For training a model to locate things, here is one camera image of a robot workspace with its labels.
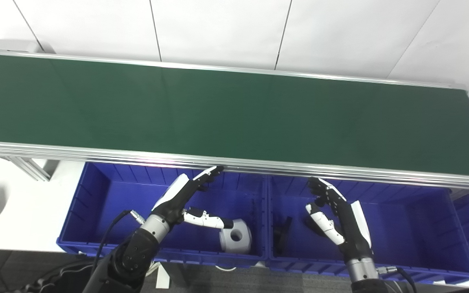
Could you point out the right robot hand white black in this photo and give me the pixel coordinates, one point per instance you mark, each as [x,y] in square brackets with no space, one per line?
[350,228]

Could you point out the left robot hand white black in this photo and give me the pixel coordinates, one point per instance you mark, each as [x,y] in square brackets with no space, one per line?
[177,197]

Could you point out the white cylindrical part with holes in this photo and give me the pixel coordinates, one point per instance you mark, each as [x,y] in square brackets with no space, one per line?
[238,238]

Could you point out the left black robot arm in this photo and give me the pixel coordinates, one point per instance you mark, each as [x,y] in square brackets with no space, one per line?
[132,254]

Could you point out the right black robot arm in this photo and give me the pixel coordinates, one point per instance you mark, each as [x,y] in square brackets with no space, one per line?
[364,276]

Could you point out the black round part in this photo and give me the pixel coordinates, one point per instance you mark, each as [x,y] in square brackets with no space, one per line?
[281,238]

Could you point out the aluminium conveyor support leg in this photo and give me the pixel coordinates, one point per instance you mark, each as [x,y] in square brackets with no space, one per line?
[27,167]

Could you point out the grey conveyor end housing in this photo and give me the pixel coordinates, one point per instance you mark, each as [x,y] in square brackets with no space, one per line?
[10,45]

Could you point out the green conveyor belt aluminium frame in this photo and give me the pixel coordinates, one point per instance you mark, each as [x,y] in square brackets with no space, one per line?
[234,114]

